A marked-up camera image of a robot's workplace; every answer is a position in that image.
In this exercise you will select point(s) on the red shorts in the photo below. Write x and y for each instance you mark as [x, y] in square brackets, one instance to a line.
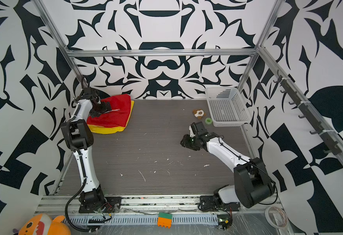
[120, 98]

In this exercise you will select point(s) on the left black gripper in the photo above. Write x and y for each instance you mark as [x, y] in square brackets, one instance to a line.
[106, 109]

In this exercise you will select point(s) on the green tape roll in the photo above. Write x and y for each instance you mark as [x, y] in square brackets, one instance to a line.
[208, 121]

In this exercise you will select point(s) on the orange green toy block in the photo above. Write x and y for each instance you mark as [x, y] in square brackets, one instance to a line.
[164, 220]

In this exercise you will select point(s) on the brown white plush toy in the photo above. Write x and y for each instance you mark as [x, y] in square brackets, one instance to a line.
[199, 114]

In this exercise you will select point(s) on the clear tape roll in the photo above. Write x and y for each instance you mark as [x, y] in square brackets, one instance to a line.
[276, 217]

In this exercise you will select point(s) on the white plastic basket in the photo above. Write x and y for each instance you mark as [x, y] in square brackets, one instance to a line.
[227, 106]

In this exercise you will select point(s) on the grey wall hook rack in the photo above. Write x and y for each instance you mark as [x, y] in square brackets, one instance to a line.
[303, 130]

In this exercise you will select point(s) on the green circuit board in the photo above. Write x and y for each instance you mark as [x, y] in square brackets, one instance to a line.
[224, 222]

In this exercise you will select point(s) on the orange shark plush toy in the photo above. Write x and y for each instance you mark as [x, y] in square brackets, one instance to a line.
[43, 224]

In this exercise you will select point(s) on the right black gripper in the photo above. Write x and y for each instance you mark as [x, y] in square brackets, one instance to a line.
[186, 138]

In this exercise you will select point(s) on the white slotted cable duct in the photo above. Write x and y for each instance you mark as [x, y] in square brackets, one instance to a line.
[142, 219]

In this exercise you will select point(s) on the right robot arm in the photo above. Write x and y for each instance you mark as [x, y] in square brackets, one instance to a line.
[252, 184]

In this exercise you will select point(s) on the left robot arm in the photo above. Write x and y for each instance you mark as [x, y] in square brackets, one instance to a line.
[79, 139]

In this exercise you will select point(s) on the yellow shorts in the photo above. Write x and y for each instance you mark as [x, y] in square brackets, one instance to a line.
[112, 122]

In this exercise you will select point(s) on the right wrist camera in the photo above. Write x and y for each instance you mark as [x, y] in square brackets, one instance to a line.
[192, 134]

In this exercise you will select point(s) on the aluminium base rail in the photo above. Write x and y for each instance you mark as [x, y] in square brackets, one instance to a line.
[135, 204]

